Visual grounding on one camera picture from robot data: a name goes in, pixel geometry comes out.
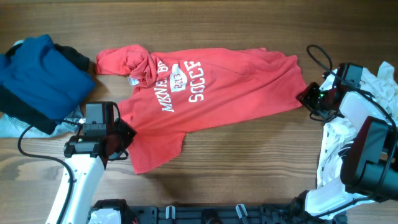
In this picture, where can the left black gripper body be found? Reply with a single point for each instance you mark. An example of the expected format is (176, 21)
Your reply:
(125, 134)

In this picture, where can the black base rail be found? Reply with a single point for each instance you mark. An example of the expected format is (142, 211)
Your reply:
(264, 214)

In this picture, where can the blue folded shirt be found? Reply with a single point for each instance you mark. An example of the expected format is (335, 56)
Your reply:
(44, 79)

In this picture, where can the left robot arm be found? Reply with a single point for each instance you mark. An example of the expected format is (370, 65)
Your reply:
(105, 138)

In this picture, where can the red printed t-shirt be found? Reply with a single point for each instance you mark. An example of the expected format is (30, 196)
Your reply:
(175, 93)

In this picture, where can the light blue denim garment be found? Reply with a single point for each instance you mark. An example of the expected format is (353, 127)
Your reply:
(13, 128)

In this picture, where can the black folded garment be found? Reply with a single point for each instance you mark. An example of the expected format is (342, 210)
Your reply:
(14, 107)

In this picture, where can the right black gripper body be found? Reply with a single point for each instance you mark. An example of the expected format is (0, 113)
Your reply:
(310, 99)

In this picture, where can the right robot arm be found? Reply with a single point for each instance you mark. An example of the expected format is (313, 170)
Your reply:
(358, 155)

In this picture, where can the white printed t-shirt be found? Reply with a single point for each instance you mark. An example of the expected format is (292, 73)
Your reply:
(340, 131)

